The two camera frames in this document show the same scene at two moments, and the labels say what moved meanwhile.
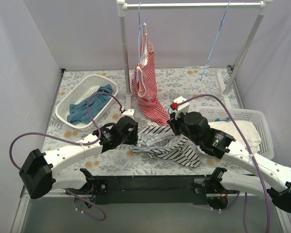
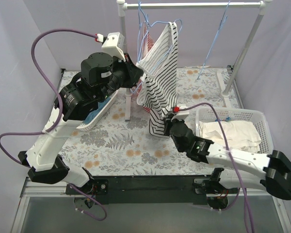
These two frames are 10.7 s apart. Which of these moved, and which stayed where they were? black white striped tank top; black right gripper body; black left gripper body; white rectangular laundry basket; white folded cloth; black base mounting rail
Moved: black white striped tank top; black left gripper body; black right gripper body
Stayed: white folded cloth; white rectangular laundry basket; black base mounting rail
